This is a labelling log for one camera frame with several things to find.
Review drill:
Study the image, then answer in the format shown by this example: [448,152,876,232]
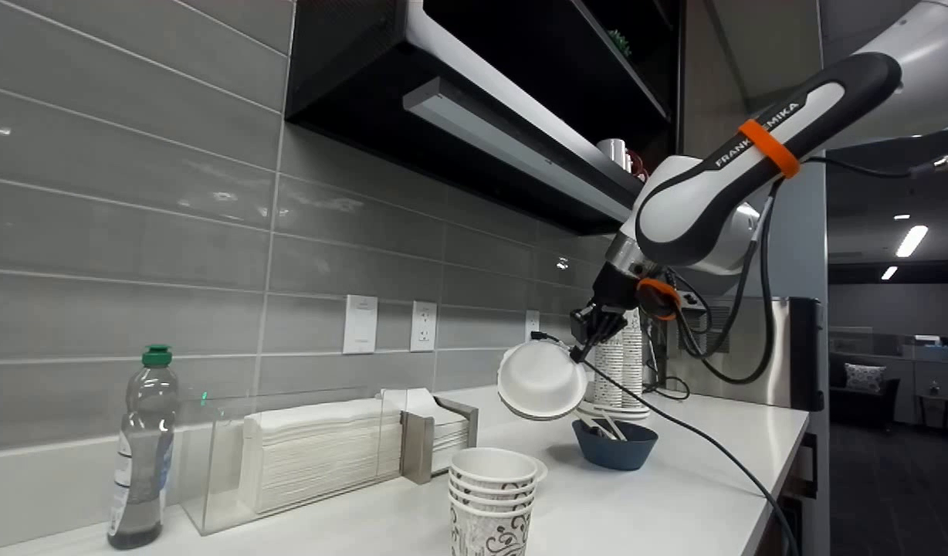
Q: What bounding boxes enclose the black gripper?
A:
[568,259,646,363]

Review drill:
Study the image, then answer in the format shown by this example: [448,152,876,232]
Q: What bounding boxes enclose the white ribbed foam bowl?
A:
[493,336,592,423]

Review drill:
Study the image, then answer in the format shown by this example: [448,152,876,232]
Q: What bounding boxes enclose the white plastic utensil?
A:
[579,407,620,443]
[600,411,633,443]

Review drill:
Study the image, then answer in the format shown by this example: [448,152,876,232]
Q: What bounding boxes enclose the dark blue bowl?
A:
[573,416,660,475]

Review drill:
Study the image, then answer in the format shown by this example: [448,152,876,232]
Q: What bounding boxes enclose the white napkin stack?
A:
[377,387,471,475]

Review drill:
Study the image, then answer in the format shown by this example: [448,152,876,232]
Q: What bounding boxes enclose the patterned paper cup stack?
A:
[444,443,551,556]

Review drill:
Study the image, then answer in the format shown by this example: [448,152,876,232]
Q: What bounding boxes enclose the metal napkin holder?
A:
[398,395,481,483]

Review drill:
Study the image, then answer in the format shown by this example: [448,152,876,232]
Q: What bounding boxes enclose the under cabinet light bar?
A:
[398,75,635,224]

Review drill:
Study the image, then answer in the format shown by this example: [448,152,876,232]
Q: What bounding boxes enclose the dark upper cabinet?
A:
[283,0,693,237]

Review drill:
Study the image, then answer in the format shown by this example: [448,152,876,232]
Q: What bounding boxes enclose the folded white paper towels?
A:
[237,397,405,515]

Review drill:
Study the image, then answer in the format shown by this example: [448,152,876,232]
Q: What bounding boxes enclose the clear acrylic towel box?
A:
[178,395,408,538]

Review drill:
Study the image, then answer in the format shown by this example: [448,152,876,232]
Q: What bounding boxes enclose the clear bottle green cap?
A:
[105,343,184,553]

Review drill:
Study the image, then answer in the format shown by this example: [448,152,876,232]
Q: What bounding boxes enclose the orange cable strap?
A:
[633,275,687,318]
[738,114,804,182]

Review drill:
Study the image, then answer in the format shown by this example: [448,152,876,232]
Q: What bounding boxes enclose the dark green power cable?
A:
[540,333,800,556]

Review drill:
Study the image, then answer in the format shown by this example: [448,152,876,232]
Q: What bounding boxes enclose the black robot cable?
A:
[676,152,948,388]

